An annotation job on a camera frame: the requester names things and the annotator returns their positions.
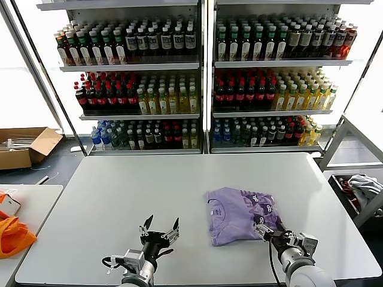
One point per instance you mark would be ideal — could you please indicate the black storage bin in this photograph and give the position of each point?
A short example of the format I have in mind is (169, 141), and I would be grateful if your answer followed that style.
(338, 182)

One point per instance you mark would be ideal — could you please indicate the dark metal frame post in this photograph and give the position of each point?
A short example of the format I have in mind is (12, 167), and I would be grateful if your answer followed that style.
(55, 86)
(365, 68)

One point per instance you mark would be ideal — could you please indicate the purple printed t-shirt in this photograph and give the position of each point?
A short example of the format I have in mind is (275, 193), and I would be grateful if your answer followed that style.
(230, 221)

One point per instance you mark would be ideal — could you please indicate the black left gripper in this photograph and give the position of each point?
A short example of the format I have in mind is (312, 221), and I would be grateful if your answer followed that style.
(154, 240)

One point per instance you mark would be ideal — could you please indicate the white side table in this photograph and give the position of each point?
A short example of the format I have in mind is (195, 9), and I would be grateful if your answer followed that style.
(42, 203)

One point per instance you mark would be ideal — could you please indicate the beige label dark bottle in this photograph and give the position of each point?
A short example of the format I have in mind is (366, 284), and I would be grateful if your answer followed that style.
(305, 39)
(294, 40)

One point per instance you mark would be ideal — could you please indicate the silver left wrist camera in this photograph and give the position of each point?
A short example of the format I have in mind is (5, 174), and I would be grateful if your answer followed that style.
(133, 257)

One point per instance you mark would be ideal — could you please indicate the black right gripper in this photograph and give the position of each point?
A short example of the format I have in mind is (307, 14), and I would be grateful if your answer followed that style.
(282, 239)

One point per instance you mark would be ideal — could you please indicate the red cap cola bottle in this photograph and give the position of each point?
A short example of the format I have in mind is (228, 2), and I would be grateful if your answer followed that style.
(91, 101)
(271, 94)
(240, 95)
(101, 101)
(132, 100)
(250, 95)
(121, 100)
(219, 95)
(229, 95)
(112, 100)
(261, 95)
(81, 101)

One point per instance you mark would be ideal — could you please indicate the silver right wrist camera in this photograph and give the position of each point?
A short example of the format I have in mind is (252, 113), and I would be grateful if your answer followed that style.
(308, 245)

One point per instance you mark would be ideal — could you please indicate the light grey window beam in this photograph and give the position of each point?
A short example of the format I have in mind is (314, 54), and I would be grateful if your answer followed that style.
(39, 85)

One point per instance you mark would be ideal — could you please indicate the grey metal shelving unit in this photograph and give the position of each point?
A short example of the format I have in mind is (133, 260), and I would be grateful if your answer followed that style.
(269, 63)
(128, 66)

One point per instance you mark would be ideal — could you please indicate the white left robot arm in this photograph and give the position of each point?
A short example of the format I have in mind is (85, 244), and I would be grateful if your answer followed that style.
(145, 272)

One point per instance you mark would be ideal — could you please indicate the white cap dark bottle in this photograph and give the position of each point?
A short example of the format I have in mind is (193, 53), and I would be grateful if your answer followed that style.
(166, 41)
(178, 40)
(190, 40)
(153, 41)
(142, 42)
(131, 42)

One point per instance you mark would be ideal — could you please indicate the white floor strip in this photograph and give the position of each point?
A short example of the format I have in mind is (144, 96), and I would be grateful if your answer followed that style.
(44, 178)

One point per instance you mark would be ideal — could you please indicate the red drink bottle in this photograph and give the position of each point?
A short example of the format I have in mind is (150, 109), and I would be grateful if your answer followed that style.
(340, 40)
(350, 39)

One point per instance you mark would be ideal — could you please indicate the grey metal frame table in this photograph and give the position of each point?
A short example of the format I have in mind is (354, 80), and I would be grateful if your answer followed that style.
(332, 140)

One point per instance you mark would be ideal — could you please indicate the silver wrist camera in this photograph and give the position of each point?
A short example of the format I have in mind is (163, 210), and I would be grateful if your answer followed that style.
(133, 257)
(308, 245)

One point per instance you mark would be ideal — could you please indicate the grey white garment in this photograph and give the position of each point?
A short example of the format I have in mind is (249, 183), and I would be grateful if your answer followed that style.
(363, 186)

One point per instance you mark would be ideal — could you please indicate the dark label drink bottle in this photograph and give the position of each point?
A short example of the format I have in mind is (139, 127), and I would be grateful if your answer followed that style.
(317, 39)
(329, 39)

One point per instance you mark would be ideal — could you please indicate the brown cardboard box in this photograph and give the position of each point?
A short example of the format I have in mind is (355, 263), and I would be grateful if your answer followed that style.
(45, 143)

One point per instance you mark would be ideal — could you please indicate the white and orange carton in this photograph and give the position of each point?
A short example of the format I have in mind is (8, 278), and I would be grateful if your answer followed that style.
(10, 204)

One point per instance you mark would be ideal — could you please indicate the yellow juice bottle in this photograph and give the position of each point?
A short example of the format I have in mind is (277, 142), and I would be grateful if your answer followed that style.
(194, 103)
(330, 100)
(183, 103)
(143, 104)
(291, 101)
(280, 101)
(301, 101)
(311, 101)
(153, 104)
(163, 104)
(321, 100)
(173, 103)

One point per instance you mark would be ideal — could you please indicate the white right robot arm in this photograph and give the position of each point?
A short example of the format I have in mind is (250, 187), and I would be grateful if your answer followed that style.
(305, 275)

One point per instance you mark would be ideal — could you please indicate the small white floor object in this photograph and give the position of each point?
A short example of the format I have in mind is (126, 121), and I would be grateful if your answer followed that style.
(76, 149)

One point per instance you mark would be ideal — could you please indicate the red garment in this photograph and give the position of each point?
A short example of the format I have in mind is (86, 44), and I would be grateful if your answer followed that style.
(347, 186)

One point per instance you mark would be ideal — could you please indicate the orange fabric bag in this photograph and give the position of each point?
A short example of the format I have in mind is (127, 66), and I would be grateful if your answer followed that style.
(15, 236)

